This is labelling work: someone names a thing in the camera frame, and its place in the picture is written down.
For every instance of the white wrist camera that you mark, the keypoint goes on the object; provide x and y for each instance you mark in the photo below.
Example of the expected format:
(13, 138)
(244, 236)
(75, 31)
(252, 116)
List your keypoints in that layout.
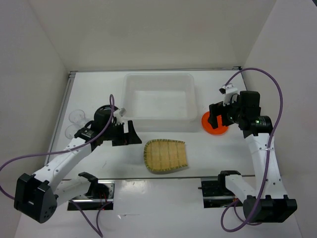
(118, 115)
(230, 93)

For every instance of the clear plastic bin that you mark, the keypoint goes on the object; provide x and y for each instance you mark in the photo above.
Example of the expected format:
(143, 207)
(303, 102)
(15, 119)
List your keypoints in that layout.
(162, 102)

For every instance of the woven bamboo tray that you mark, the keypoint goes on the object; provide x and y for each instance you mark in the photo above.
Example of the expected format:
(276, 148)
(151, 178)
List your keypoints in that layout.
(165, 155)

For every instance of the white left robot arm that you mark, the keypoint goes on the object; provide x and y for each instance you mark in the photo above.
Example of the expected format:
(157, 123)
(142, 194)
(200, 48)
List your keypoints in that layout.
(38, 195)

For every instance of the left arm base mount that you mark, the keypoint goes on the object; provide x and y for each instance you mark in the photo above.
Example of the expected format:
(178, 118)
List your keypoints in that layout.
(103, 197)

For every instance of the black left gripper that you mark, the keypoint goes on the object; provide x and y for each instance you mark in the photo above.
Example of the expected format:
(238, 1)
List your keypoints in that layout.
(126, 138)

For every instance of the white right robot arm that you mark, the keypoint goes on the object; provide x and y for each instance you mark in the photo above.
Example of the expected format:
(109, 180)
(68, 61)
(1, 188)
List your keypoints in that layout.
(268, 202)

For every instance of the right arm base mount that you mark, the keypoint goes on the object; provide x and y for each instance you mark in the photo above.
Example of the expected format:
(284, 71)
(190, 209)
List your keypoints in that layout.
(213, 195)

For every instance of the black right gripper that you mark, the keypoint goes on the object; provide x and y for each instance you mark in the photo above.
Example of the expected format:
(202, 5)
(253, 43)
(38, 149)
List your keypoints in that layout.
(216, 109)

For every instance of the black round plate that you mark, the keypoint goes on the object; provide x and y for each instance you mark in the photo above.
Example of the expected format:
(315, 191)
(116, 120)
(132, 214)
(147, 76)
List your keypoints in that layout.
(102, 116)

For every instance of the clear faceted plastic cup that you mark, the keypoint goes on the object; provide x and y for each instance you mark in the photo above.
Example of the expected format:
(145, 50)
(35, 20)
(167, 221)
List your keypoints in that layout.
(71, 131)

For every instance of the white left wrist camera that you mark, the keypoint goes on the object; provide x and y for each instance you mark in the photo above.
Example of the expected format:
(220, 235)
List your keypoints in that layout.
(118, 115)

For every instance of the orange plastic plate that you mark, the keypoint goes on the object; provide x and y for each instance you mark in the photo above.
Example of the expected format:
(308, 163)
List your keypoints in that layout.
(208, 128)

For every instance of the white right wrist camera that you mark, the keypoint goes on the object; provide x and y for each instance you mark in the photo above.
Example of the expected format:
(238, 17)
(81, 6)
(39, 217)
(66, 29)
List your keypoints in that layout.
(230, 93)

